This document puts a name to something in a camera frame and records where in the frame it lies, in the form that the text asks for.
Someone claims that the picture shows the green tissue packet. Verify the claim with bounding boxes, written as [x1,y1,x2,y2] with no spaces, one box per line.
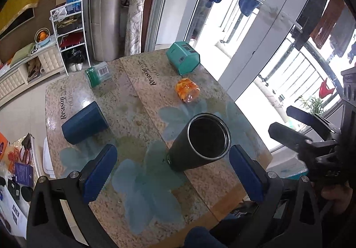
[85,61,112,88]

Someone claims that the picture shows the orange box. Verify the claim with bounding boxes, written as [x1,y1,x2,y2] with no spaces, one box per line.
[0,132,9,165]

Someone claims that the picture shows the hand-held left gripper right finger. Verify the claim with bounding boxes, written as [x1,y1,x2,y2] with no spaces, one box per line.
[229,145,326,248]

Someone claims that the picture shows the white low cabinet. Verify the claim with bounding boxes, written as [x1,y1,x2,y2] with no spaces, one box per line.
[0,42,67,102]

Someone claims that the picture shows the green potted plant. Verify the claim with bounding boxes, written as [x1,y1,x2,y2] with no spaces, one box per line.
[298,95,325,115]

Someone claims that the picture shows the blue book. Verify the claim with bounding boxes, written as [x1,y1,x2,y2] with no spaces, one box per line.
[13,162,34,186]

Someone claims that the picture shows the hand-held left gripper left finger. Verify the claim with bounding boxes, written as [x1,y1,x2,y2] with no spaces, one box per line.
[26,144,119,248]

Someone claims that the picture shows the orange snack packet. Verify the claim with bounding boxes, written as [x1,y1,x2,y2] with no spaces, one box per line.
[175,77,200,103]

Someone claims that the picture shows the black round lid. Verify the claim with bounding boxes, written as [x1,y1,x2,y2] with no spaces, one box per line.
[20,186,34,203]

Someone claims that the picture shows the dark blue cup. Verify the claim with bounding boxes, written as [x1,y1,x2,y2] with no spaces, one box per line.
[61,101,109,145]

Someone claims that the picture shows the black hanging garment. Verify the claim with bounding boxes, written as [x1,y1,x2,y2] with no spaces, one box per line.
[291,0,332,52]

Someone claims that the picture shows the silver standing appliance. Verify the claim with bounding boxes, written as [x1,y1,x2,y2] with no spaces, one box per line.
[89,0,132,62]

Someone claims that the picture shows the teal tin box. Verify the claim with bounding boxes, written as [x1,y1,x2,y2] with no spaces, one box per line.
[166,41,200,76]

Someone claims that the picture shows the red hanging item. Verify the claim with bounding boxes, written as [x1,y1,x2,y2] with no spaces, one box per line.
[319,78,336,98]

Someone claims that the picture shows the person's legs in dark pants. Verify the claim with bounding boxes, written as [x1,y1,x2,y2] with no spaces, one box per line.
[183,200,281,248]

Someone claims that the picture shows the patterned curtain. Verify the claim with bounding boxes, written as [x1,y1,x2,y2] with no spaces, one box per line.
[124,0,157,56]

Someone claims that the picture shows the yellow cloth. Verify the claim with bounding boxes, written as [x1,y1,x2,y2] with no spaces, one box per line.
[0,0,40,32]

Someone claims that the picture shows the bowl of oranges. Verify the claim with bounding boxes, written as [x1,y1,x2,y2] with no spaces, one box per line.
[34,28,51,46]

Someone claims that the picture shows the person's right hand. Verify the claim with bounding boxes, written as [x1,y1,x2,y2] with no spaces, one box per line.
[319,181,354,213]

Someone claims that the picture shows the grey hanging garment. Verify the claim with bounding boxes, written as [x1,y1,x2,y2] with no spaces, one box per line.
[329,6,356,58]

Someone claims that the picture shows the white wire shelf rack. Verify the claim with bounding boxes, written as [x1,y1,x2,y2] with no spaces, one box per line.
[50,0,91,76]

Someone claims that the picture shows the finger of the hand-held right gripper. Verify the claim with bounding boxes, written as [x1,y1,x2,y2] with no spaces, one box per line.
[286,105,336,141]
[268,122,315,154]

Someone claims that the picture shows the brown hanging garment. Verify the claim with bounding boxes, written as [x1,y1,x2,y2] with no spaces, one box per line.
[309,0,346,50]

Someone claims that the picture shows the black metal cup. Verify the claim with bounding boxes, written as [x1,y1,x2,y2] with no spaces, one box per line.
[166,113,232,172]

